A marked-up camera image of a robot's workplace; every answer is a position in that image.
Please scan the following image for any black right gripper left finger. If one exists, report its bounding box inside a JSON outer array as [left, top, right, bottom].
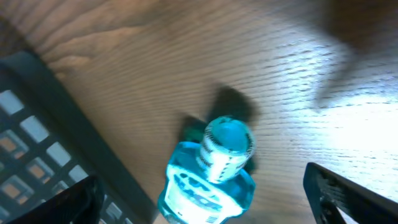
[[9, 175, 104, 224]]

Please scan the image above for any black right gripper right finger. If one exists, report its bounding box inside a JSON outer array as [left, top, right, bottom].
[[303, 162, 397, 224]]

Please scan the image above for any teal mouthwash bottle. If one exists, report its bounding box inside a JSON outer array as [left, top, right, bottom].
[[157, 116, 256, 224]]

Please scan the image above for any grey plastic basket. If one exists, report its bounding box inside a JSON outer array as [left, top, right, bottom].
[[1, 52, 158, 223]]

